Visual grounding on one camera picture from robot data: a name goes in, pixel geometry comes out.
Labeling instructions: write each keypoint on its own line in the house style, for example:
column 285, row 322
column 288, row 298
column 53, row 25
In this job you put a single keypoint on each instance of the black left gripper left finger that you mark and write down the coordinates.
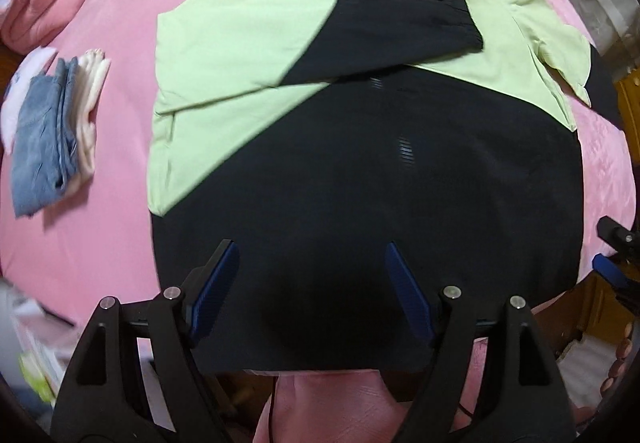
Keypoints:
column 102, row 397

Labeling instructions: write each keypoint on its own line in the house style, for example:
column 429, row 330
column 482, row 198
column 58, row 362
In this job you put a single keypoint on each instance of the green and black hooded jacket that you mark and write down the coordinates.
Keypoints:
column 356, row 150

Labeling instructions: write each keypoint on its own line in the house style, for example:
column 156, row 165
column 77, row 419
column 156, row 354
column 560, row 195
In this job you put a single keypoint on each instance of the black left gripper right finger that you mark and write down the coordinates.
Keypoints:
column 491, row 376

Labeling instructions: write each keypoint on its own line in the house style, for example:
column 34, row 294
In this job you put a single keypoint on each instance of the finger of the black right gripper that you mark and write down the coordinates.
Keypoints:
column 623, row 286

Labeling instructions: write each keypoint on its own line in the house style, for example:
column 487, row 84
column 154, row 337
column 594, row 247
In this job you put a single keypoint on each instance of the folded cream fleece garment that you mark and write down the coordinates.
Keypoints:
column 91, row 73

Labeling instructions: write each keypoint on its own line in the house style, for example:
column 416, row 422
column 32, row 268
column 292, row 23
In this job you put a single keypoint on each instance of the pink bed sheet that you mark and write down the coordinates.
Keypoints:
column 100, row 241

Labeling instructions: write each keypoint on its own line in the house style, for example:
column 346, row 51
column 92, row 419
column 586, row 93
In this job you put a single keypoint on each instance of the white pillow with print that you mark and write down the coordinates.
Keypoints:
column 35, row 62

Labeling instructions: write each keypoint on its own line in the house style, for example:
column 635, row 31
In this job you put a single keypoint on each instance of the folded blue denim jeans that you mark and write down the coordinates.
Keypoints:
column 45, row 151

